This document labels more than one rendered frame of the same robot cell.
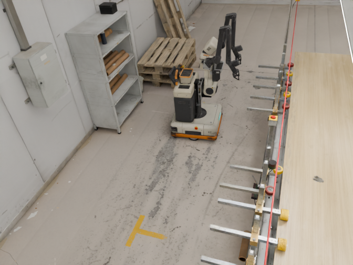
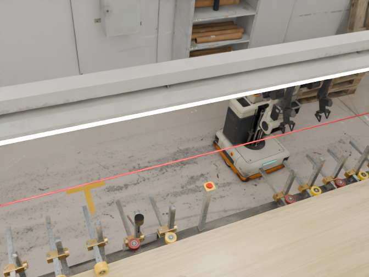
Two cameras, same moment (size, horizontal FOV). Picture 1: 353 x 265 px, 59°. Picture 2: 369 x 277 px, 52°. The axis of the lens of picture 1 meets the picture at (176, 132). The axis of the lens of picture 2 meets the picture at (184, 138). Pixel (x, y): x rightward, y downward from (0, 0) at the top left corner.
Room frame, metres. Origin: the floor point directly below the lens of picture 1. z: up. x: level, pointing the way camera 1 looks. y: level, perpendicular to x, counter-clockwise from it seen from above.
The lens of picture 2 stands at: (0.80, -1.76, 3.19)
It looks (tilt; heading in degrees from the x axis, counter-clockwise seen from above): 44 degrees down; 40
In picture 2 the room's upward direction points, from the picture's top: 7 degrees clockwise
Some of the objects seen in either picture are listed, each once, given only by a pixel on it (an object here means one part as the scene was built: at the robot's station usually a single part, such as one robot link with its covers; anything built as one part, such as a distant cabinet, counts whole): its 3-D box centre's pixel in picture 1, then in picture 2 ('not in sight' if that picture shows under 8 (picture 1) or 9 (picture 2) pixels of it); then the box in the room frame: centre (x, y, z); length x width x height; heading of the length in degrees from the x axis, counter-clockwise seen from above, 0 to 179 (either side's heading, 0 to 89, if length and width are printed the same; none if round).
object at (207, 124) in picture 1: (197, 119); (250, 148); (3.71, -0.32, 0.16); 0.67 x 0.64 x 0.25; 72
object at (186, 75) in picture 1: (186, 75); (258, 93); (3.74, -0.21, 0.87); 0.23 x 0.15 x 0.11; 162
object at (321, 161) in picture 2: (278, 89); (313, 177); (3.10, -1.24, 0.93); 0.04 x 0.04 x 0.48; 68
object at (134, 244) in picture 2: (269, 193); (134, 247); (1.65, -0.71, 0.85); 0.08 x 0.08 x 0.11
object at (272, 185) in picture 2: (266, 110); (273, 187); (2.87, -1.04, 0.80); 0.43 x 0.03 x 0.04; 68
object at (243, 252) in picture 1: (245, 245); not in sight; (1.69, -0.56, 0.04); 0.30 x 0.08 x 0.08; 158
